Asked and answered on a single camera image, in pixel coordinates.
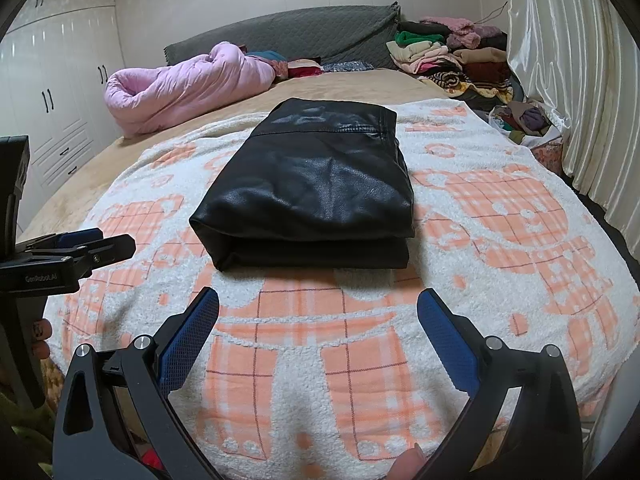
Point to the person's right hand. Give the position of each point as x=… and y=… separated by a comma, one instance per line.
x=407, y=462

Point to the blue patterned pillow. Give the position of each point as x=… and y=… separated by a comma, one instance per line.
x=347, y=66

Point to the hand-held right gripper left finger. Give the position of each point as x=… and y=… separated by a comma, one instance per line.
x=187, y=342

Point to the person's green garment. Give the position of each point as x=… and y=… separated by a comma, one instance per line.
x=20, y=430

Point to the pink quilt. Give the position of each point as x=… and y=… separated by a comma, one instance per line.
x=190, y=85

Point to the white wardrobe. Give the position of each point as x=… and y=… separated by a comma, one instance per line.
x=60, y=85

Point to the pile of folded clothes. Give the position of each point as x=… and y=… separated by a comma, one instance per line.
x=450, y=55

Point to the tan bed sheet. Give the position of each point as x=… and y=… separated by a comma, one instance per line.
x=75, y=185

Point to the white satin curtain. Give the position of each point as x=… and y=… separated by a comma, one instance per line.
x=575, y=85

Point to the plastic bag of clothes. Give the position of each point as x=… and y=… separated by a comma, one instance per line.
x=527, y=120

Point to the grey padded headboard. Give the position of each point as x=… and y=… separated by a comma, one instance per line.
x=300, y=30

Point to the black leather jacket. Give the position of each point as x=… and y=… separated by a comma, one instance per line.
x=310, y=185

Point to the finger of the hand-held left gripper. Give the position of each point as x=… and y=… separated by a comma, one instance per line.
x=115, y=249
x=80, y=237

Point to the teal cloth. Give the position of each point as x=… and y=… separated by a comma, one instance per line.
x=265, y=56

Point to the red pillow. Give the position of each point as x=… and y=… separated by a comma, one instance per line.
x=304, y=69

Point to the person's left hand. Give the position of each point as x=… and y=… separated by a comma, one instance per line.
x=41, y=337

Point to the white orange patterned blanket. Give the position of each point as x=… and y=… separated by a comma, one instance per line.
x=350, y=340

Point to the floral patterned bag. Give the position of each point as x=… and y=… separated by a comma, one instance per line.
x=550, y=157

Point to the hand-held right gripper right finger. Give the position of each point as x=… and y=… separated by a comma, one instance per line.
x=447, y=342

